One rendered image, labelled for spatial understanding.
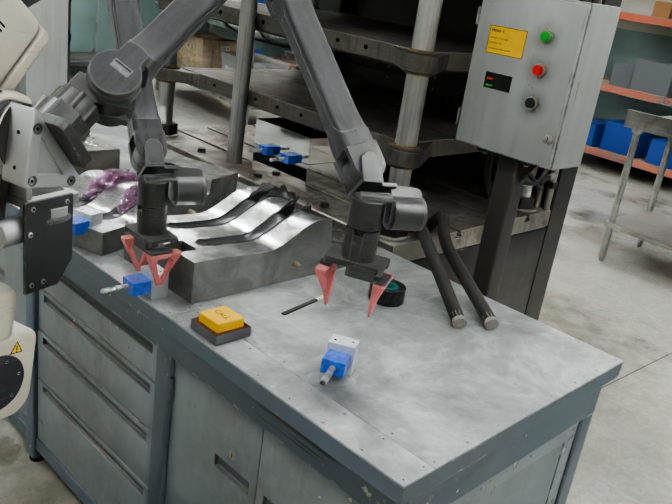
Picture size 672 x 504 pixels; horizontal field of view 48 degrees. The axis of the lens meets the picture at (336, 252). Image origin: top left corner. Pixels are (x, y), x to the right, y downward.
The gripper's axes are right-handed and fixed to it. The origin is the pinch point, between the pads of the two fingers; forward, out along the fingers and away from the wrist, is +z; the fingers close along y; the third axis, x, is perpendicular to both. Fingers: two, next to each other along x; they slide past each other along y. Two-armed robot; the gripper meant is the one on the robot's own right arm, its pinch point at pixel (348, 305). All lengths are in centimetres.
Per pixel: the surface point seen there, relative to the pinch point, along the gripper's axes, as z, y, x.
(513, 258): 28, -24, -134
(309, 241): 4.3, 19.4, -36.1
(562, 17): -51, -21, -78
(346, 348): 7.6, -1.3, 0.9
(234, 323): 10.1, 20.5, -0.5
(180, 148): 16, 98, -123
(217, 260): 4.9, 31.1, -13.8
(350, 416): 12.6, -6.6, 13.2
